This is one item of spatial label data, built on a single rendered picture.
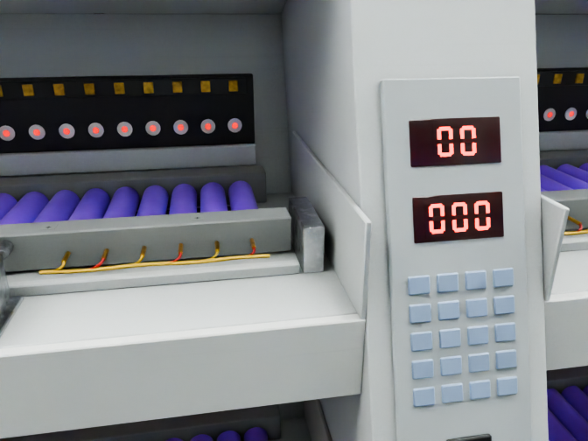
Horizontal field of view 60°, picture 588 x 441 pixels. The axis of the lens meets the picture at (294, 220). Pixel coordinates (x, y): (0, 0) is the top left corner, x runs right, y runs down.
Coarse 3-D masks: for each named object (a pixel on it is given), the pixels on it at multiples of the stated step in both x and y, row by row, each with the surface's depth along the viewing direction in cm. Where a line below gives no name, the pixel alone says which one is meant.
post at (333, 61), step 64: (320, 0) 29; (384, 0) 24; (448, 0) 24; (512, 0) 25; (320, 64) 30; (384, 64) 24; (448, 64) 24; (512, 64) 25; (320, 128) 31; (384, 192) 24; (384, 256) 24; (384, 320) 24; (384, 384) 24
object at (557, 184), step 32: (544, 96) 43; (576, 96) 43; (544, 128) 44; (576, 128) 45; (544, 160) 42; (576, 160) 43; (544, 192) 34; (576, 192) 34; (544, 224) 25; (576, 224) 34; (544, 256) 25; (576, 256) 30; (544, 288) 26; (576, 288) 27; (544, 320) 26; (576, 320) 27; (576, 352) 27
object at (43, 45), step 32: (0, 32) 39; (32, 32) 40; (64, 32) 40; (96, 32) 40; (128, 32) 41; (160, 32) 41; (192, 32) 42; (224, 32) 42; (256, 32) 42; (544, 32) 47; (576, 32) 47; (0, 64) 39; (32, 64) 40; (64, 64) 40; (96, 64) 40; (128, 64) 41; (160, 64) 41; (192, 64) 42; (224, 64) 42; (256, 64) 43; (544, 64) 47; (576, 64) 47; (256, 96) 43; (256, 128) 43; (256, 160) 43; (288, 160) 43; (288, 416) 44
